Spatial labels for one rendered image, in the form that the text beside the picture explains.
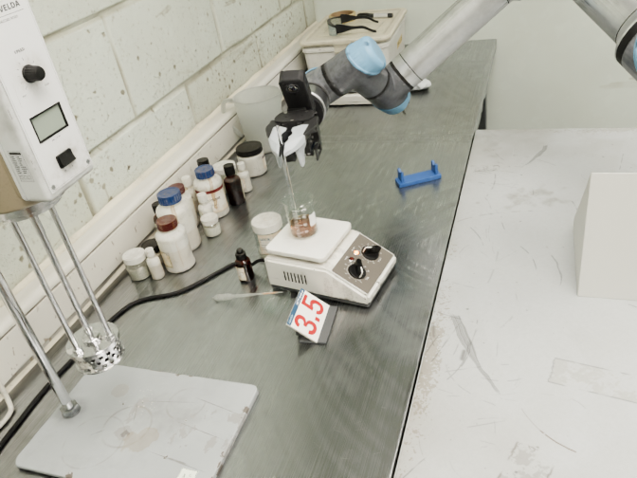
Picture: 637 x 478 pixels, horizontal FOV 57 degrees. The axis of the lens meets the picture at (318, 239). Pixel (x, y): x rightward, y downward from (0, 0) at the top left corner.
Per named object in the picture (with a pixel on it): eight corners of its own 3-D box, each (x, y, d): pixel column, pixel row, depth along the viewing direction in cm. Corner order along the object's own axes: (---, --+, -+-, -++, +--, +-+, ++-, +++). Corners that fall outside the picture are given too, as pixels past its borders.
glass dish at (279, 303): (295, 296, 106) (293, 286, 104) (289, 317, 101) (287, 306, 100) (265, 297, 107) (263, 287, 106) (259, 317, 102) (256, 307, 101)
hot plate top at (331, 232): (354, 226, 107) (353, 221, 107) (323, 264, 99) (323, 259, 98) (297, 217, 113) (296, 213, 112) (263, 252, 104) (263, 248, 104)
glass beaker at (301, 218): (321, 225, 108) (315, 187, 104) (318, 242, 104) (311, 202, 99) (289, 228, 109) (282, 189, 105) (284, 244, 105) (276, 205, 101)
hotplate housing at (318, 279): (397, 266, 108) (394, 229, 104) (369, 310, 99) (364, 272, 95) (294, 248, 119) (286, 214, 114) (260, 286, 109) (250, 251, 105)
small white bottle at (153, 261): (162, 280, 116) (152, 252, 113) (150, 281, 117) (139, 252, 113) (167, 272, 118) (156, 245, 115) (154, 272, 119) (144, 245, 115)
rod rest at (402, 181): (436, 172, 136) (435, 157, 134) (442, 178, 134) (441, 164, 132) (394, 181, 135) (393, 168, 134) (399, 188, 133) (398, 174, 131)
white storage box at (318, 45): (410, 46, 222) (408, 6, 214) (392, 81, 193) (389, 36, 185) (332, 51, 231) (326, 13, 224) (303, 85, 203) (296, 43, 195)
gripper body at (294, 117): (318, 162, 107) (329, 134, 116) (311, 118, 102) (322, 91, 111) (279, 165, 108) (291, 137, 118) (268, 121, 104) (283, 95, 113)
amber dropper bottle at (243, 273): (250, 271, 114) (243, 241, 110) (257, 278, 112) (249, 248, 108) (236, 277, 113) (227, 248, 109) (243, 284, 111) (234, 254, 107)
